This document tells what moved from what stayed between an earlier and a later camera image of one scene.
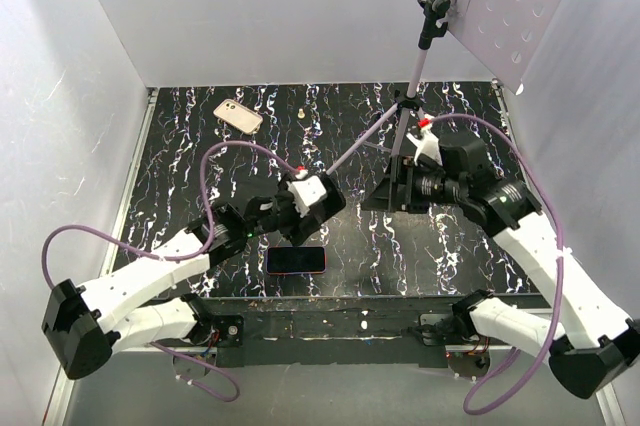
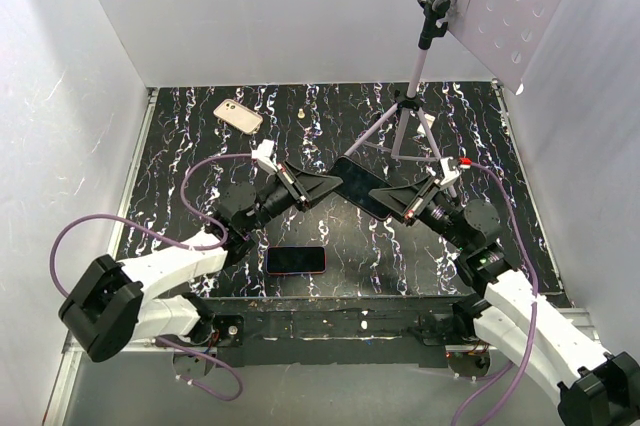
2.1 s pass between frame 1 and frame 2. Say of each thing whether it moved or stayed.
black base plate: stayed
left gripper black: moved
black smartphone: stayed
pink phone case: stayed
